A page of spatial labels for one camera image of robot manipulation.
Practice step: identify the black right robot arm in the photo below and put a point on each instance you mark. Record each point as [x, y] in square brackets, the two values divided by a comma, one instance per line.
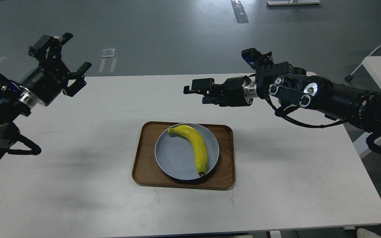
[286, 89]

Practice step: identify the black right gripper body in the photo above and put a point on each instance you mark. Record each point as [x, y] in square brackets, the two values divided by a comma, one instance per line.
[231, 93]

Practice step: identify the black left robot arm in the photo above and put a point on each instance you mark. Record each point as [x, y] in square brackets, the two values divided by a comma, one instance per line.
[15, 101]

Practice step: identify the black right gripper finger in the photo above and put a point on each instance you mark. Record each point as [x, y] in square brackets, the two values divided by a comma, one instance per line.
[211, 100]
[204, 86]

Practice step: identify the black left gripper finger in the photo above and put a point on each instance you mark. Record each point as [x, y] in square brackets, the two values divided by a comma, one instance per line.
[48, 50]
[76, 80]

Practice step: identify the light blue round plate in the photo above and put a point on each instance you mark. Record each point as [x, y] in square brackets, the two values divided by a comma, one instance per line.
[175, 156]

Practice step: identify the brown wooden tray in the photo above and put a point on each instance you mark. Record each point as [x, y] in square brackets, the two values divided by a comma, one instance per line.
[146, 171]

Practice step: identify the white furniture base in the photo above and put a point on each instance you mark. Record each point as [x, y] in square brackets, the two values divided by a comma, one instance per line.
[292, 2]

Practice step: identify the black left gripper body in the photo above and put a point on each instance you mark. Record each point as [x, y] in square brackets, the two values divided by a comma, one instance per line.
[46, 81]

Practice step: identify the yellow banana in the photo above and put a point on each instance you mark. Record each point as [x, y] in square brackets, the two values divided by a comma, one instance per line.
[198, 145]

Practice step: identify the white shoe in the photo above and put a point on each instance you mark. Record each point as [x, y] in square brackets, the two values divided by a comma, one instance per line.
[364, 233]

